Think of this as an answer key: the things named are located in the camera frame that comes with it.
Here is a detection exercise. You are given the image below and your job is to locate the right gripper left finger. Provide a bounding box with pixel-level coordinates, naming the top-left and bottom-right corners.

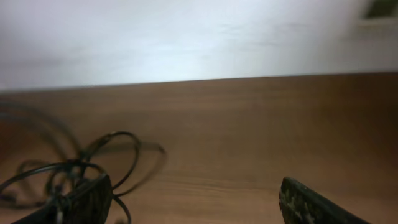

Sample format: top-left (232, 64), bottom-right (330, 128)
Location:
top-left (13, 174), bottom-right (113, 224)

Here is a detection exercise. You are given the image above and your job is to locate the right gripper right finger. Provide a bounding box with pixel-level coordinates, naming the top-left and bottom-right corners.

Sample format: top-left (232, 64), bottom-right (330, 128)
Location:
top-left (279, 177), bottom-right (369, 224)

